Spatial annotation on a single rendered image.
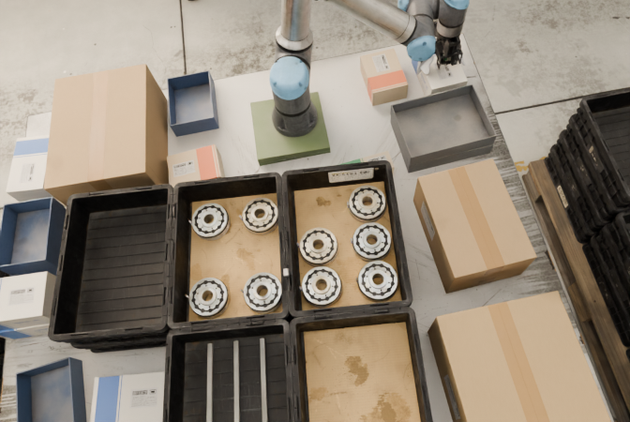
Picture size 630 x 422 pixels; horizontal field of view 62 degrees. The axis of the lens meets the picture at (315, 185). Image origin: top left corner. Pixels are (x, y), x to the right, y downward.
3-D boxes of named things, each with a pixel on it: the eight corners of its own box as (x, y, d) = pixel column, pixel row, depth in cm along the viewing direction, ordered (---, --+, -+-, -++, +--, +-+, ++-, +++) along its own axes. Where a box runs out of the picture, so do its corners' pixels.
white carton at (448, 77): (410, 60, 183) (412, 42, 175) (442, 52, 184) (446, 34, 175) (428, 105, 174) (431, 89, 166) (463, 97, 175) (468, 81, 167)
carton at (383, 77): (360, 69, 183) (359, 55, 177) (393, 62, 184) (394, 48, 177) (372, 106, 176) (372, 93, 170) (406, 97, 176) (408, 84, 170)
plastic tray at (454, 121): (409, 165, 160) (411, 158, 155) (390, 113, 168) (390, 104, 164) (493, 143, 160) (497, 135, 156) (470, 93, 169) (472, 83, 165)
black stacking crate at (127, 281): (88, 211, 156) (69, 195, 145) (186, 201, 154) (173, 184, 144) (71, 348, 138) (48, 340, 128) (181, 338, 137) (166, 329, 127)
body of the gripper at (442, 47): (437, 70, 163) (442, 44, 152) (428, 50, 167) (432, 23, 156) (460, 65, 163) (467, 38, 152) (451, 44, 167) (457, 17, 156)
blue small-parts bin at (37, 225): (17, 213, 162) (3, 203, 156) (64, 205, 162) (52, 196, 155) (8, 275, 153) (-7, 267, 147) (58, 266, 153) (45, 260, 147)
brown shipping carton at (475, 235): (412, 200, 160) (417, 176, 146) (481, 183, 160) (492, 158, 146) (445, 293, 147) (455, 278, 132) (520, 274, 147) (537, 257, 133)
